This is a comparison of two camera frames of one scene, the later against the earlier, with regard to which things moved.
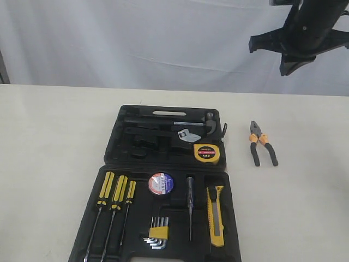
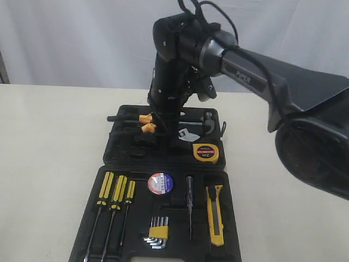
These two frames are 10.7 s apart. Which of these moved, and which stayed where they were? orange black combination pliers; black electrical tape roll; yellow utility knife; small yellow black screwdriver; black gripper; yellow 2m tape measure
Moved: black gripper; orange black combination pliers
Stayed: yellow utility knife; yellow 2m tape measure; small yellow black screwdriver; black electrical tape roll
